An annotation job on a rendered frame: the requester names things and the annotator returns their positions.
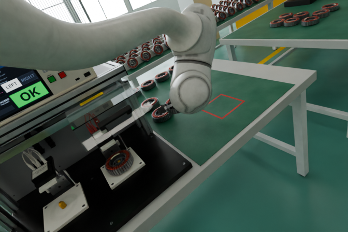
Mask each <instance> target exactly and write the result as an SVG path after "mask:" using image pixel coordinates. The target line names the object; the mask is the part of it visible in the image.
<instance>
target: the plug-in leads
mask: <svg viewBox="0 0 348 232"><path fill-rule="evenodd" d="M29 149H31V148H28V152H27V153H26V152H25V151H23V153H22V158H23V160H24V162H25V163H26V164H27V165H28V167H29V168H30V169H31V170H33V171H34V170H35V169H36V168H34V167H33V166H32V165H31V164H28V163H27V162H26V161H25V159H24V157H23V154H25V155H26V156H27V157H28V158H29V159H30V160H31V161H32V163H33V165H34V166H35V167H37V168H38V167H40V166H41V162H40V160H39V159H38V160H37V159H36V158H35V157H33V156H32V151H33V152H35V151H36V152H35V153H36V154H37V155H38V156H39V157H40V159H41V160H42V161H43V163H44V164H45V163H46V162H47V161H46V160H45V159H44V157H43V156H42V155H41V154H40V153H39V152H38V151H37V150H34V149H31V150H32V151H31V152H29ZM37 152H38V153H37Z"/></svg>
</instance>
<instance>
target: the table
mask: <svg viewBox="0 0 348 232"><path fill-rule="evenodd" d="M237 1H238V2H237ZM252 1H253V2H254V3H252ZM252 1H251V0H225V1H219V3H218V5H216V4H213V5H212V6H211V9H212V11H213V13H214V15H215V16H217V18H218V19H219V22H217V20H216V26H217V32H219V31H220V30H222V29H224V28H226V27H229V32H230V33H231V32H233V31H234V30H233V23H235V22H236V21H238V20H240V19H242V18H244V17H245V16H247V15H249V14H251V13H252V12H254V11H256V10H258V9H260V8H261V7H263V6H265V5H267V4H268V11H269V10H271V9H272V8H273V1H274V0H252ZM242 2H243V3H244V5H245V6H246V7H245V8H243V4H242ZM248 3H249V4H248ZM221 4H223V5H221ZM229 6H230V7H229ZM234 6H235V9H236V10H237V12H235V9H234V8H233V7H234ZM213 8H214V9H213ZM216 9H218V10H216ZM220 10H222V11H220ZM224 11H226V13H227V14H228V15H229V16H228V17H226V14H225V13H224ZM162 36H163V39H164V42H165V43H164V44H165V46H166V48H168V49H167V50H165V51H164V49H163V47H162V46H161V44H163V43H162V42H161V40H160V37H159V36H157V37H155V38H153V39H152V44H153V49H152V51H153V53H154V54H156V55H155V56H154V57H151V54H150V52H148V51H149V50H151V49H150V48H149V46H150V45H149V43H150V42H149V41H147V42H146V43H144V44H142V45H141V54H140V58H141V60H142V61H143V62H142V63H141V64H138V60H137V59H136V58H135V57H138V56H139V55H138V54H136V53H138V51H137V49H138V47H136V48H134V49H132V50H130V52H129V57H128V60H127V62H125V61H124V59H126V57H125V55H127V54H128V53H127V52H126V53H124V54H123V55H120V56H118V57H117V59H116V58H114V59H112V60H113V61H115V60H116V63H120V64H124V63H126V65H127V66H128V67H129V68H130V69H129V70H128V71H127V73H128V75H127V76H125V77H123V79H126V80H128V81H131V83H132V85H133V87H134V88H137V87H139V86H140V85H139V83H138V81H137V77H139V76H141V75H142V74H144V73H146V72H148V71H149V70H151V69H153V68H154V67H156V66H158V65H160V64H161V63H163V62H165V61H167V60H169V59H170V58H172V57H174V55H173V54H172V51H171V49H170V47H169V46H168V44H167V42H166V35H165V34H162ZM155 48H156V49H155ZM159 51H160V52H159ZM143 55H144V56H143ZM145 56H146V57H145ZM147 57H148V58H147ZM112 60H111V62H113V61H112ZM130 61H131V62H130ZM133 61H134V62H133ZM132 62H133V64H132ZM130 64H131V65H130ZM134 64H135V65H134ZM133 65H134V66H133Z"/></svg>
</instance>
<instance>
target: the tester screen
mask: <svg viewBox="0 0 348 232"><path fill-rule="evenodd" d="M30 71H33V72H34V70H33V69H26V68H17V67H8V66H0V111H1V110H3V109H5V108H7V107H9V106H11V105H12V106H13V107H14V108H15V109H14V110H12V111H10V112H8V113H6V114H4V115H2V116H0V119H2V118H4V117H6V116H8V115H10V114H12V113H14V112H16V111H18V110H20V109H22V108H24V107H26V106H28V105H30V104H32V103H34V102H35V101H37V100H39V99H41V98H43V97H45V96H47V95H49V94H50V93H48V94H46V95H44V96H42V97H40V98H38V99H36V100H34V101H32V102H30V103H28V104H26V105H24V106H22V107H20V108H19V107H18V106H17V105H16V104H15V103H14V101H13V100H12V99H11V98H10V97H9V96H10V95H12V94H14V93H16V92H18V91H20V90H23V89H25V88H27V87H29V86H31V85H33V84H35V83H37V82H39V81H41V80H40V78H39V77H38V76H37V74H36V73H35V72H34V73H35V75H36V76H37V77H38V79H35V80H33V81H31V82H29V83H27V84H25V85H23V86H20V87H18V88H16V89H14V90H12V91H10V92H8V93H7V92H6V91H5V90H4V89H3V88H2V86H1V85H2V84H4V83H6V82H8V81H11V80H13V79H15V78H17V77H19V76H22V75H24V74H26V73H29V72H30ZM42 84H43V83H42ZM43 85H44V84H43ZM44 87H45V86H44ZM46 89H47V88H46ZM47 91H48V90H47ZM48 92H49V91H48Z"/></svg>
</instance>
